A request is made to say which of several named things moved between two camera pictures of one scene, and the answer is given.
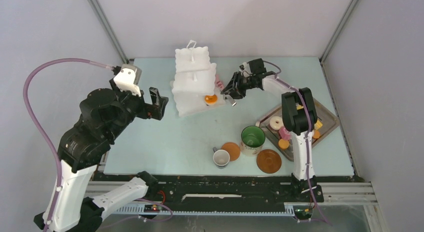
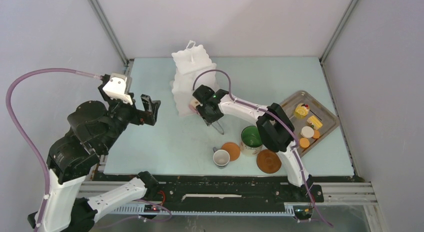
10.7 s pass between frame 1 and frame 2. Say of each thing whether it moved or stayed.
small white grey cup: stayed
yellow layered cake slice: stayed
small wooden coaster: stayed
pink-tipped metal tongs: moved
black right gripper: moved
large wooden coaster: stayed
